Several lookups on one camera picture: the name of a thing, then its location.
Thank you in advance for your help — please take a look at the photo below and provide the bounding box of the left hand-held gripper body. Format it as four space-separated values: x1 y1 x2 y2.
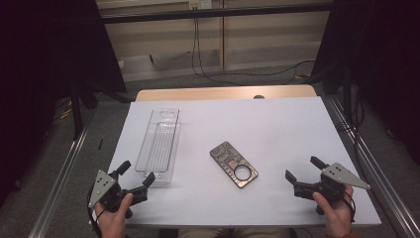
87 169 149 220

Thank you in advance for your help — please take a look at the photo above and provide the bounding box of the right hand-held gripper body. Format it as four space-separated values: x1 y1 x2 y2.
292 162 371 216

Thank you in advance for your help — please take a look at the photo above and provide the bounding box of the clear plastic packaging box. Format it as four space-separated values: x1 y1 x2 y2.
135 107 182 184

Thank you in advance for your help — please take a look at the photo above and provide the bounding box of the grey metal phone case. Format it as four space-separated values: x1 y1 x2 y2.
209 141 260 189

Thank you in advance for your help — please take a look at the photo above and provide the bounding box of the person's right hand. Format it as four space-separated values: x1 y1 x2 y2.
312 184 356 238

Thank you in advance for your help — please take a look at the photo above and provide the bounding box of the person's left hand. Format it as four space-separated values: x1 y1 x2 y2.
93 192 135 238

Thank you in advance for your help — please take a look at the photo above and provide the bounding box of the white table sheet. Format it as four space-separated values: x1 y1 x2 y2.
88 96 382 228

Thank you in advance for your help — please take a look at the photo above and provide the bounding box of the black metal stand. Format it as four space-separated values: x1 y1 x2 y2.
70 82 100 142

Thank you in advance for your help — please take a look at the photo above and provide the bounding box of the black curtain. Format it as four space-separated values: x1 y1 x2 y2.
310 0 420 167
0 0 128 206

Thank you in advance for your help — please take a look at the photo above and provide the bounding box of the black horizontal bar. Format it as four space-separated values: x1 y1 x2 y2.
98 2 335 25

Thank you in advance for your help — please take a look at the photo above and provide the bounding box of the left hand-held gripper cable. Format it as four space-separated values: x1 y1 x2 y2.
86 184 102 238

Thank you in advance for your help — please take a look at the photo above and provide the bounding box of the hand-held gripper cable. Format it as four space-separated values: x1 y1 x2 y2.
86 184 102 238
343 191 357 223

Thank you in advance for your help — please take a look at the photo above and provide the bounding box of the right hand-held gripper cable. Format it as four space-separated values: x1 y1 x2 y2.
343 191 357 223

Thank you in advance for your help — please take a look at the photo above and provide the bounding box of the black cable bundle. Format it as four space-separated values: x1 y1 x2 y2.
336 92 368 186

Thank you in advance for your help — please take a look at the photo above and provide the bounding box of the metal floor rail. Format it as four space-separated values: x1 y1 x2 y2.
28 125 90 238
325 95 420 238

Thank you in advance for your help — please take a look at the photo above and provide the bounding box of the yellow cable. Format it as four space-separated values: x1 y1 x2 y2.
53 98 73 121

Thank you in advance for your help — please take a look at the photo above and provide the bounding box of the long black floor cable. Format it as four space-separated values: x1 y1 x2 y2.
196 8 316 79

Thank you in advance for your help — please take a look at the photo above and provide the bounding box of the black wall cable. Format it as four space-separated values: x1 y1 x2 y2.
191 8 246 86

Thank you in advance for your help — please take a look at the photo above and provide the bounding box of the wall power socket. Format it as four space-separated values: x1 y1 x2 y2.
188 0 213 10

